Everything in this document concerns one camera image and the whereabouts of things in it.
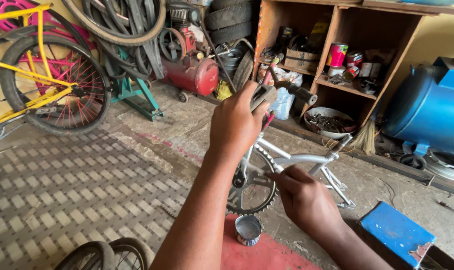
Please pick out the person's right hand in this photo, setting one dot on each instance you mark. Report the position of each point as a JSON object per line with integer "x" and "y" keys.
{"x": 309, "y": 202}

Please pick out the person's left hand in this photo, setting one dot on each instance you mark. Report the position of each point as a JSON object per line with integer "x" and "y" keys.
{"x": 230, "y": 123}

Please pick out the grey bicycle pedal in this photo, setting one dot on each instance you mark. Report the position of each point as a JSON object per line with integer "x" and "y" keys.
{"x": 265, "y": 95}

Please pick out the yellow plastic bag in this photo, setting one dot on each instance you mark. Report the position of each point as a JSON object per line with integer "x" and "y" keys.
{"x": 224, "y": 91}

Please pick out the white plastic bag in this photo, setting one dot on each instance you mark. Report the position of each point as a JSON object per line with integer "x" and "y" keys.
{"x": 285, "y": 103}

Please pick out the red air compressor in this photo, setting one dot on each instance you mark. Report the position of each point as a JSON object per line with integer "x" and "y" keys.
{"x": 191, "y": 73}

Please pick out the grey metal rim stack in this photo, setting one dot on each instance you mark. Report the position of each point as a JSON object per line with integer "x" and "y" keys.
{"x": 231, "y": 58}

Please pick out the small tin paint can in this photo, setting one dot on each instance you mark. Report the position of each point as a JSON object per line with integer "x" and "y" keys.
{"x": 248, "y": 230}

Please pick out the pink bicycle bar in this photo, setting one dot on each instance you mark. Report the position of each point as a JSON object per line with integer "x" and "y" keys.
{"x": 272, "y": 69}

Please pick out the metal bowl of parts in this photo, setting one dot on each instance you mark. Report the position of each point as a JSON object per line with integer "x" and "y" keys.
{"x": 330, "y": 123}

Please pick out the straw broom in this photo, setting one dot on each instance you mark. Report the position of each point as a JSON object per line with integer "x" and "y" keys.
{"x": 365, "y": 138}

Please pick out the blue wooden stool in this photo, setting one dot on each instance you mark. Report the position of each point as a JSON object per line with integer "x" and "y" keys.
{"x": 396, "y": 230}

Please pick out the green metal stand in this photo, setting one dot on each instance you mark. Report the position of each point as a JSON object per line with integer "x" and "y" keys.
{"x": 135, "y": 92}

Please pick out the stack of black tyres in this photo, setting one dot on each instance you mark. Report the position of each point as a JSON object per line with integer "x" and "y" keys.
{"x": 230, "y": 18}

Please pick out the small black wheel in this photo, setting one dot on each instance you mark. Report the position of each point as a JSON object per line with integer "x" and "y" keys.
{"x": 413, "y": 161}

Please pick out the heap of hanging tyres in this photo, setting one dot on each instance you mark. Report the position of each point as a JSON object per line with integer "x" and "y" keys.
{"x": 129, "y": 26}

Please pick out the screwdriver tool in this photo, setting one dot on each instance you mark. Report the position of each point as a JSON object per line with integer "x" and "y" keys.
{"x": 450, "y": 208}

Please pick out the stack of silver wheel rims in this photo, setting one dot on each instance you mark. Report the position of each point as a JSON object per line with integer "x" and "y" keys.
{"x": 446, "y": 165}

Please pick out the blue metal tank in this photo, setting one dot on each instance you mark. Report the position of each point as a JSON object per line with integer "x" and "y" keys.
{"x": 426, "y": 105}

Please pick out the wooden shelf with cans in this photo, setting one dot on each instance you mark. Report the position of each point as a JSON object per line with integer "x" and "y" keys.
{"x": 362, "y": 33}

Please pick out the worn bicycle tyre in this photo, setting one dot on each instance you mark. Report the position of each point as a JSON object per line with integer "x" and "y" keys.
{"x": 135, "y": 253}
{"x": 86, "y": 258}

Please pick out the pink bicycle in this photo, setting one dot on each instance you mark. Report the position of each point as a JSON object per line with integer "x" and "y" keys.
{"x": 71, "y": 65}

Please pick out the yellow bicycle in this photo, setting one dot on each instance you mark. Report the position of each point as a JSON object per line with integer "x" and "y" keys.
{"x": 42, "y": 80}

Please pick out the silver bicycle frame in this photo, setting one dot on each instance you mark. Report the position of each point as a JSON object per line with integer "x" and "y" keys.
{"x": 305, "y": 158}

